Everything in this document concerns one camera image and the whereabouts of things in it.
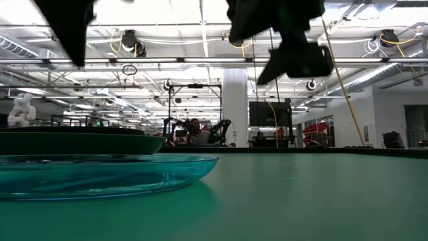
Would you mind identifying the person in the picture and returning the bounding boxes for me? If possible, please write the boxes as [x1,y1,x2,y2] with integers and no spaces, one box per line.
[186,118,212,147]

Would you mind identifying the background black gantry frame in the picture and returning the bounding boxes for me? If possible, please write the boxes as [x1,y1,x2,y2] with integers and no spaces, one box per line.
[168,83,223,148]

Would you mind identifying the large dark green plate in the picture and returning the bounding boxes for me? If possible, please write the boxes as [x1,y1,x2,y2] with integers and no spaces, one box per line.
[0,126,166,156]

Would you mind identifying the black aluminium table frame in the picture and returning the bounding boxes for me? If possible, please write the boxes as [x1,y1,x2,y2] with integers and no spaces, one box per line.
[156,146,428,159]

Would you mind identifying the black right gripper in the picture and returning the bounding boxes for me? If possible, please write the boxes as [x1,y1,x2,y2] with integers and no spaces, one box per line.
[256,31,334,85]

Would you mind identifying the clear blue plastic plate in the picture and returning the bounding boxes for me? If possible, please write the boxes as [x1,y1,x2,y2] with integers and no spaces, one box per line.
[0,153,220,201]

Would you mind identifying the black office chair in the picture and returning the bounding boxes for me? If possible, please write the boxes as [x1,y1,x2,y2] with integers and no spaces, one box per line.
[382,131,406,149]

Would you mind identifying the red shelf bins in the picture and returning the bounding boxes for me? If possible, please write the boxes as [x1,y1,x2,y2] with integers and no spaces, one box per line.
[302,122,329,145]

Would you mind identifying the black flat monitor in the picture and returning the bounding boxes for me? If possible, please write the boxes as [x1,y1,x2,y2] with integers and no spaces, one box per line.
[249,101,293,127]

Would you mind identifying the yellow hanging hose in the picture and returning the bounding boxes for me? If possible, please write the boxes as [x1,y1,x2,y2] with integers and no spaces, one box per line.
[320,18,366,147]

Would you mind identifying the white room column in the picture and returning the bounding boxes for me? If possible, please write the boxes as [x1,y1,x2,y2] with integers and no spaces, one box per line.
[222,68,250,148]

